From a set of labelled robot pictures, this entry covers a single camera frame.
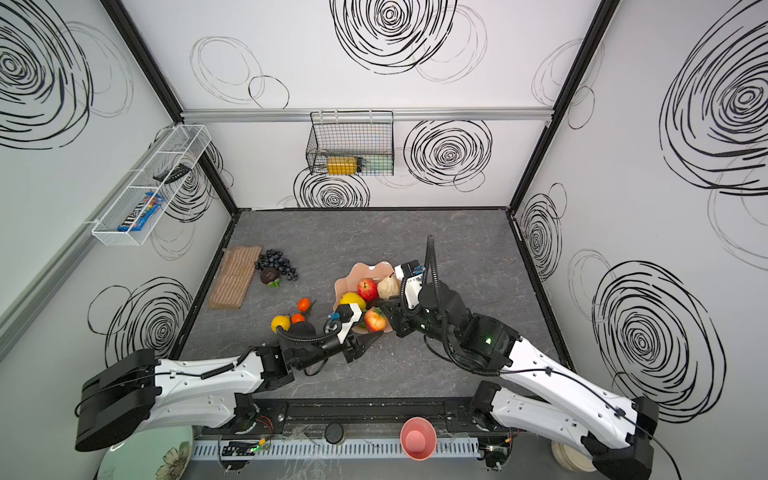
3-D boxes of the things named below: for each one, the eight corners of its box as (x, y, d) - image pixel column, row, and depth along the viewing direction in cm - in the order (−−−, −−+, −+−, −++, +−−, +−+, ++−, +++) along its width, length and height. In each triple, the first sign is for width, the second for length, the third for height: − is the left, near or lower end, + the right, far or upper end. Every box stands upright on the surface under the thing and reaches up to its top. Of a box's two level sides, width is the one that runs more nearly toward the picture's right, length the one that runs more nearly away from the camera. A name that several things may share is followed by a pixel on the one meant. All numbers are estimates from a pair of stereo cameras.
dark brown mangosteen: (260, 287, 99) (256, 281, 96) (265, 273, 102) (261, 267, 100) (279, 287, 99) (276, 281, 96) (283, 273, 102) (280, 267, 100)
